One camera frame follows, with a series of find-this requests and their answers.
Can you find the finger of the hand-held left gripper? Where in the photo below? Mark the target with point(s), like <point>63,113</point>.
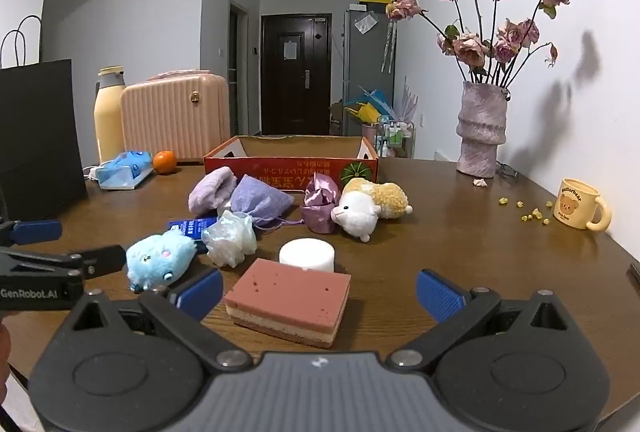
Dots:
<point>102,259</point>
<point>40,230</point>

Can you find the white sheep plush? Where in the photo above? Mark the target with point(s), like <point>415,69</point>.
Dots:
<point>355,209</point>

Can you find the purple wing decoration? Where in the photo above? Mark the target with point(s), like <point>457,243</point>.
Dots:
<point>409,102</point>

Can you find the brown cardboard box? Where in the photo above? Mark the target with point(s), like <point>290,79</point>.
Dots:
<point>339,117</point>

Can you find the shiny pink pouch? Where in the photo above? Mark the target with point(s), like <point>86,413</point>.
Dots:
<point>320,212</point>

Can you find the clear plastic bag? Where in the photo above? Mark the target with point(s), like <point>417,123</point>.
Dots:
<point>365,23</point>

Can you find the pink bin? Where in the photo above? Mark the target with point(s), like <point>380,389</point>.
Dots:
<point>369,132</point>

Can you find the blue tissue pack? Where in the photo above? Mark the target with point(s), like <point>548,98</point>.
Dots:
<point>122,169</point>

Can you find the white mesh bath sponge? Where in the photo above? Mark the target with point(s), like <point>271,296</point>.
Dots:
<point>227,237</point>

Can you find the pile of blue yellow bags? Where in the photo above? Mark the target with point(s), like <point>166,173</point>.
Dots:
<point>370,104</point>

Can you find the bunch of dried pink roses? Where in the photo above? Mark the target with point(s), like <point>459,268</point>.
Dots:
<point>470,49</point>

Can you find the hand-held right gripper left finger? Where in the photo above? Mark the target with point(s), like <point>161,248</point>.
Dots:
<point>200,293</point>

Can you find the purple ceramic vase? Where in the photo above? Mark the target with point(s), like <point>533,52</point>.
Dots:
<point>480,132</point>

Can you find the white flat box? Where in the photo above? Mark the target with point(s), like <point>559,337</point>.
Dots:
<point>356,6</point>

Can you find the white round sponge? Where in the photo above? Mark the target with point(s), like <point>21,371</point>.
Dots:
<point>306,254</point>

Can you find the fallen pink petal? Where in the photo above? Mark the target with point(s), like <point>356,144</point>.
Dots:
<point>480,182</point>

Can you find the rolling cart with bottles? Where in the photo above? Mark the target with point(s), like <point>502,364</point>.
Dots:
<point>395,137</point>

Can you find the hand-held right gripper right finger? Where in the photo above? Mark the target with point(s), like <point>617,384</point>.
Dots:
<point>440,294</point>

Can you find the purple fuzzy sock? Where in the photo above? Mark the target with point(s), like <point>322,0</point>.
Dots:
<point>210,192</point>

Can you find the blue plush toy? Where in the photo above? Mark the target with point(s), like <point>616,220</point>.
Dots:
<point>155,257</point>

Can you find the small dark object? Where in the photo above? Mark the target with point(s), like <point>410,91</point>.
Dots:
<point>509,170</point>

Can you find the dark entrance door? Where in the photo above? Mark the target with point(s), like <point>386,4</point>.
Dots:
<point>295,87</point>

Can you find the scattered yellow crumbs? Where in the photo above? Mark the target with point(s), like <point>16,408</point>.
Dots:
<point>537,213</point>

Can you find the pink layered sponge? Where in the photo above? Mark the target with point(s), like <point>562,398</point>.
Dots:
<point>285,292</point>

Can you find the cream yellow bottle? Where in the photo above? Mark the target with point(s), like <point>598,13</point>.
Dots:
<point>107,122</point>

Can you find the blue packet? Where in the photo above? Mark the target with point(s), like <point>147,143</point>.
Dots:
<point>192,226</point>

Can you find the pink ribbed suitcase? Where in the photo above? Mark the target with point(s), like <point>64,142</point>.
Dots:
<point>170,122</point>

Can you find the orange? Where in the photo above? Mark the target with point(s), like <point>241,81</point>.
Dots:
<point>165,162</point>

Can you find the white folded umbrella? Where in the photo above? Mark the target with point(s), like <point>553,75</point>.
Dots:
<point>388,47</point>

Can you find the yellow bear mug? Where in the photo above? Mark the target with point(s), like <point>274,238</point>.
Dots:
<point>575,207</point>

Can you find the lavender sachet bag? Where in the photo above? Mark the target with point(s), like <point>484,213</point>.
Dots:
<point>260,202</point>

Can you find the dark interior door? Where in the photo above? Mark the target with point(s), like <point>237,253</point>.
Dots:
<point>235,77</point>

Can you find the orange cardboard box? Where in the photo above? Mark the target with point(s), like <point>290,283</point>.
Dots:
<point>280,167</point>

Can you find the white heater panel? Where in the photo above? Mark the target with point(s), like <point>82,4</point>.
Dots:
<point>444,155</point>

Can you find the white paper notice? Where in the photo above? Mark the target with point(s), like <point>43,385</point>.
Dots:
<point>289,49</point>

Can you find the black paper bag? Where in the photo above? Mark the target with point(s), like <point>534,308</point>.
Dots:
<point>35,137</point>

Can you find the grey refrigerator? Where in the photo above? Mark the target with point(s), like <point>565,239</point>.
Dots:
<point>352,72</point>

